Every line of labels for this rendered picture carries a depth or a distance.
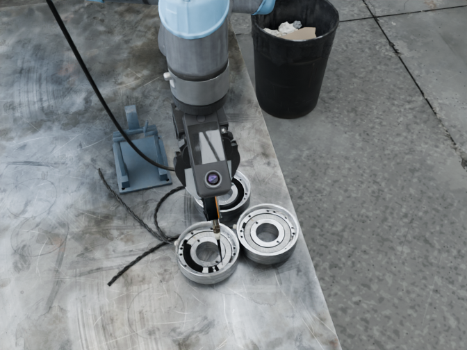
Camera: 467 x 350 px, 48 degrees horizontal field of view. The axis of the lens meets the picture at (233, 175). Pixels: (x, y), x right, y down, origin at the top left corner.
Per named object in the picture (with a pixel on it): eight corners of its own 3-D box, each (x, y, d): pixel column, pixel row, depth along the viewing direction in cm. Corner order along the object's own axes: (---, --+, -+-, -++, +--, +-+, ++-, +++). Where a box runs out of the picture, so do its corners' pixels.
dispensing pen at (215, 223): (215, 271, 83) (198, 170, 78) (211, 260, 87) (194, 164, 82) (228, 268, 84) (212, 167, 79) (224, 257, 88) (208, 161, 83)
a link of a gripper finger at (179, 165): (203, 176, 80) (206, 135, 73) (206, 185, 79) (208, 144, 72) (172, 180, 79) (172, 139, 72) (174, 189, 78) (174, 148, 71)
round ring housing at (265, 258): (303, 225, 94) (305, 212, 91) (288, 275, 88) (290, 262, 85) (247, 210, 96) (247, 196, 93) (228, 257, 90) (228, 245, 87)
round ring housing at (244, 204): (206, 173, 102) (205, 159, 99) (258, 188, 99) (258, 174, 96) (184, 214, 96) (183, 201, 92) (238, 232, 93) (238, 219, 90)
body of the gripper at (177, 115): (221, 123, 81) (219, 60, 71) (235, 164, 75) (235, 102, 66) (171, 132, 80) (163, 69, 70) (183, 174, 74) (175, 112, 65)
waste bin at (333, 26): (335, 119, 224) (351, 34, 191) (258, 130, 220) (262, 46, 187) (311, 68, 246) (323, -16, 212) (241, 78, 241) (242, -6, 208)
